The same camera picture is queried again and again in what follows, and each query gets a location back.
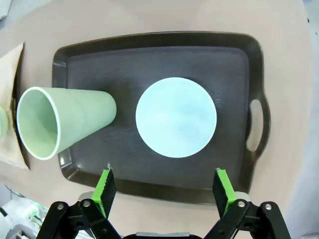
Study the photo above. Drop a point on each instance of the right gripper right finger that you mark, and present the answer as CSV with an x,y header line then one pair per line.
x,y
223,194

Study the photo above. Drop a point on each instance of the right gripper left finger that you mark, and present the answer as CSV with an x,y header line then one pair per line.
x,y
104,194

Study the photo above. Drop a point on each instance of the mint green bowl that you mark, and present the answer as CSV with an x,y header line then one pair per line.
x,y
2,122

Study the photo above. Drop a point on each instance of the beige cloth mat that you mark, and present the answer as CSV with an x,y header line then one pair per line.
x,y
7,74

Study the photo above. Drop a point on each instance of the dark brown tray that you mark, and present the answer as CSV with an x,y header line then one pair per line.
x,y
174,59

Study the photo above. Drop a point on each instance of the tall green cup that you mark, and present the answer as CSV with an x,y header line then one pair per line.
x,y
82,109

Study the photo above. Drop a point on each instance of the light blue bowl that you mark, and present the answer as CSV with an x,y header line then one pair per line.
x,y
175,117

